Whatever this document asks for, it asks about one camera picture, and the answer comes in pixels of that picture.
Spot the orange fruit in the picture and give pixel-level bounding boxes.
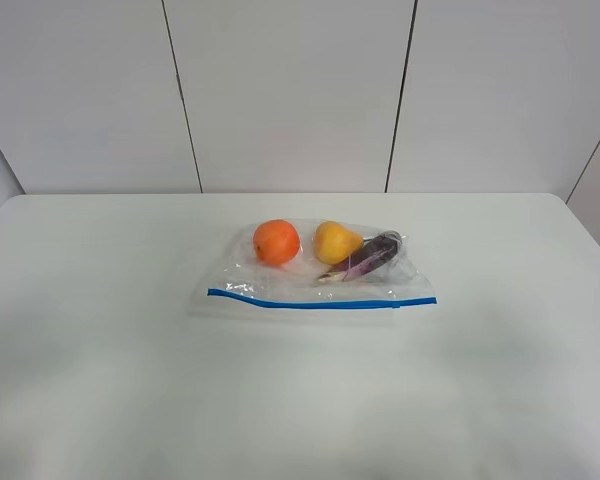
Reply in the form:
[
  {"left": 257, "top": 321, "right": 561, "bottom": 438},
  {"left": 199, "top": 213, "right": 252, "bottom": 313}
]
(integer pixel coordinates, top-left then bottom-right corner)
[{"left": 253, "top": 219, "right": 300, "bottom": 267}]

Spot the clear zip bag blue seal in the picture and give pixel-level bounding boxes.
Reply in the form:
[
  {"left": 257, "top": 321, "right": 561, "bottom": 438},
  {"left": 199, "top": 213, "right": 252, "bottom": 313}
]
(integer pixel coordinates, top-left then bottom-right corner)
[{"left": 182, "top": 218, "right": 437, "bottom": 319}]

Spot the purple eggplant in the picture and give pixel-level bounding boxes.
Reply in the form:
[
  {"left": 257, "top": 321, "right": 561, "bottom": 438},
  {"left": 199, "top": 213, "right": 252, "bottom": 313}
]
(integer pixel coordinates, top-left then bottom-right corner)
[{"left": 316, "top": 231, "right": 403, "bottom": 284}]

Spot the yellow pear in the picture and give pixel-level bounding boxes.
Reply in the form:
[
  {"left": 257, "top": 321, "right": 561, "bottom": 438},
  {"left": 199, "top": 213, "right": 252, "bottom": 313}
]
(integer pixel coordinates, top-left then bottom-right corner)
[{"left": 313, "top": 221, "right": 364, "bottom": 265}]

